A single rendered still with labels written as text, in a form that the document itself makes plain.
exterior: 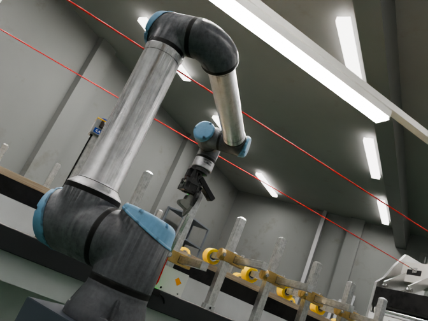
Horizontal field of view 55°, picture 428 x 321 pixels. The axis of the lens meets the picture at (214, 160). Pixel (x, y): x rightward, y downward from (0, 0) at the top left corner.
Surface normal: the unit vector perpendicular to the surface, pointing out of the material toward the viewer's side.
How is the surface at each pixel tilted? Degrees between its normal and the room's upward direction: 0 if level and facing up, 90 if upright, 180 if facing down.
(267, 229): 90
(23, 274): 90
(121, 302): 70
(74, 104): 90
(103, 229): 81
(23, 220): 90
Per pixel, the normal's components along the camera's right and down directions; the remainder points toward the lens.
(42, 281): 0.44, -0.11
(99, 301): 0.06, -0.63
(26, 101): 0.83, 0.18
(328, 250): -0.40, -0.45
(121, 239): -0.18, -0.40
